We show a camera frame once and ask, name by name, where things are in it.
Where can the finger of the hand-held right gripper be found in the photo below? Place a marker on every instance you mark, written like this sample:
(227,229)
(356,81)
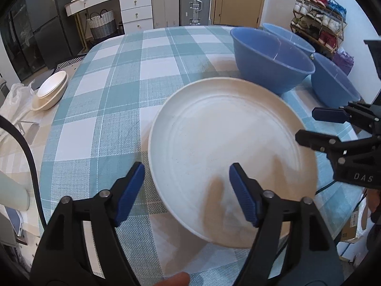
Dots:
(329,114)
(321,143)

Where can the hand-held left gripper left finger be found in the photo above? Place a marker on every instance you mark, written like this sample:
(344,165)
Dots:
(131,193)

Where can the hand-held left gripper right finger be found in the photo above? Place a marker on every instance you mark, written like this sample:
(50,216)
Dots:
(242,193)

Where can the blue bowl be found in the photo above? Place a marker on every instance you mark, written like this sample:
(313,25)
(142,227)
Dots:
(330,86)
(262,65)
(297,40)

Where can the cream plate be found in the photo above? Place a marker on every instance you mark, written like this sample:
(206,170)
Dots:
(208,143)

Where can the person's right hand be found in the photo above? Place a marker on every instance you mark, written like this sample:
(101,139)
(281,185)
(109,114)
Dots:
(374,204)

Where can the person's left hand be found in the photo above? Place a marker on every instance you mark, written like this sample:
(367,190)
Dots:
(174,280)

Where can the purple bag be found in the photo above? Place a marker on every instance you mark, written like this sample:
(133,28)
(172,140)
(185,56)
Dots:
(343,61)

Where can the labelled cardboard box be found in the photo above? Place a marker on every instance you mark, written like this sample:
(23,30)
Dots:
(352,226)

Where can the metal shoe rack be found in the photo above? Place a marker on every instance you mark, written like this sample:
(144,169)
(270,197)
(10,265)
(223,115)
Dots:
(343,31)

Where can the blue checked tablecloth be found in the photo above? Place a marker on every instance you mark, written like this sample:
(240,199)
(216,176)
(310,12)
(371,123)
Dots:
(119,95)

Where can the collection of shelved sneakers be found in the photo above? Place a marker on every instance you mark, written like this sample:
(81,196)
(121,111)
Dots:
(327,6)

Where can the beige checked tablecloth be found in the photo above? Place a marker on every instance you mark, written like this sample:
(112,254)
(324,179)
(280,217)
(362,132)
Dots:
(18,161)

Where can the metal phone stand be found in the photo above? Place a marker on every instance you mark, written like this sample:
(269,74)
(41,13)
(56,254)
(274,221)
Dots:
(29,131)

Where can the white tumbler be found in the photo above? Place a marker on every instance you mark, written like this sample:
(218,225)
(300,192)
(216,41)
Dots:
(12,193)

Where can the blue white phone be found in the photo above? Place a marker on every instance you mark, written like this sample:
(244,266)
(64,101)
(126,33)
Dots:
(15,222)

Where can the white plate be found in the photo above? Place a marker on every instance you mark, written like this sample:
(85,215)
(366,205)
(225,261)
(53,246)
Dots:
(52,85)

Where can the striped rug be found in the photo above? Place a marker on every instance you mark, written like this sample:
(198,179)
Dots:
(71,62)

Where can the wooden door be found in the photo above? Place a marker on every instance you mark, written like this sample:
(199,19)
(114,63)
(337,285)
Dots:
(238,0)

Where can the white plastic bag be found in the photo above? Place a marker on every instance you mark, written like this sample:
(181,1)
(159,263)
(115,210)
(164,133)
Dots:
(15,101)

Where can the woven laundry basket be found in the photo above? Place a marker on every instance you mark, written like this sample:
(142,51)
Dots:
(102,25)

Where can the silver suitcase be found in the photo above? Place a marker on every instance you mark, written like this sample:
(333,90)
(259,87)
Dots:
(190,3)

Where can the white drawer unit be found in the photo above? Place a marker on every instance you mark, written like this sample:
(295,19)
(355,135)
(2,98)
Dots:
(137,12)

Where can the grey refrigerator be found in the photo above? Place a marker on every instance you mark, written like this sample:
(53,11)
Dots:
(50,20)

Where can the beige suitcase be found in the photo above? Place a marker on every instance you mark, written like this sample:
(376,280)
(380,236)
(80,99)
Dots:
(165,3)

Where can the black glass cabinet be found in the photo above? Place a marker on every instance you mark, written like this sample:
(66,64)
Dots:
(18,35)

